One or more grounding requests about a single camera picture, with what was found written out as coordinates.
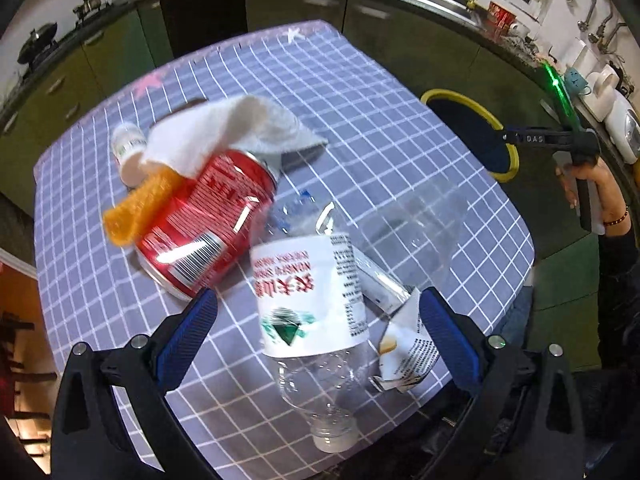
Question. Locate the white rice cooker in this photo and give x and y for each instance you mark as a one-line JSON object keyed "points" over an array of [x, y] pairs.
{"points": [[625, 127]]}

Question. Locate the white paper tissue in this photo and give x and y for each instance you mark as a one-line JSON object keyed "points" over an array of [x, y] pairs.
{"points": [[200, 132]]}

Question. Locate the hanging metal ladles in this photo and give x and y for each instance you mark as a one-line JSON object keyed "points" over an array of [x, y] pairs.
{"points": [[592, 15]]}

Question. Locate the teal cup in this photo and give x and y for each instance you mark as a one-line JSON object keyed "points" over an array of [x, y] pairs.
{"points": [[576, 81]]}

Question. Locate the white kettle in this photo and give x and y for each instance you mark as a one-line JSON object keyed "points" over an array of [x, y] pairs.
{"points": [[602, 90]]}

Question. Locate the black wok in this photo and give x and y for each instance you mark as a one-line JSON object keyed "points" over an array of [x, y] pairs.
{"points": [[36, 42]]}

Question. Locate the clear plastic film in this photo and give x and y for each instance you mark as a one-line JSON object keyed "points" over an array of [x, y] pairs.
{"points": [[425, 230]]}

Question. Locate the wooden chair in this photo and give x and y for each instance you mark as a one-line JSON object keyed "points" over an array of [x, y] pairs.
{"points": [[22, 385]]}

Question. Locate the gas stove burner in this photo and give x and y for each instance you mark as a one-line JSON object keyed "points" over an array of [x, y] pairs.
{"points": [[89, 7]]}

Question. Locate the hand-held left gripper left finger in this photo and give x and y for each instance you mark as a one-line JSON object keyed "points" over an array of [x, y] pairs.
{"points": [[184, 345]]}

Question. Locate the yellow-rimmed trash bin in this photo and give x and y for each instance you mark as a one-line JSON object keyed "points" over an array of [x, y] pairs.
{"points": [[477, 125]]}

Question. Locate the grid-pattern tablecloth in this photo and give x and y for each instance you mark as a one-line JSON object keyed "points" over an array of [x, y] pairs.
{"points": [[380, 110]]}

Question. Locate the clear plastic water bottle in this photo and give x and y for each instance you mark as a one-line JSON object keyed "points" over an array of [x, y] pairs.
{"points": [[305, 300]]}

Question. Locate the green kitchen cabinet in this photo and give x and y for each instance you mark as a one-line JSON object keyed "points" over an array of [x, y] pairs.
{"points": [[90, 65]]}

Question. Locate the orange sponge piece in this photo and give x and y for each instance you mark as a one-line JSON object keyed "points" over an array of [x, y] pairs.
{"points": [[137, 210]]}

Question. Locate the snack wrapper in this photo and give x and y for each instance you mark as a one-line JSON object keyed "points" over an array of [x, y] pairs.
{"points": [[407, 350]]}

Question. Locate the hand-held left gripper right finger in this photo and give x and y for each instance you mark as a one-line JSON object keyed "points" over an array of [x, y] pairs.
{"points": [[447, 342]]}

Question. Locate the white pill bottle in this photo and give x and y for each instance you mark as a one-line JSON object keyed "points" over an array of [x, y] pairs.
{"points": [[127, 137]]}

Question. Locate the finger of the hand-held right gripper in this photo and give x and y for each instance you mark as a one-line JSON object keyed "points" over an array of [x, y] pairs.
{"points": [[537, 138]]}

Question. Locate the person's right hand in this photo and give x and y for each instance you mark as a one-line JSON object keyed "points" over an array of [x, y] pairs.
{"points": [[602, 187]]}

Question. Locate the red soda can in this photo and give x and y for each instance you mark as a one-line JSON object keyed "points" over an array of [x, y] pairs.
{"points": [[200, 230]]}

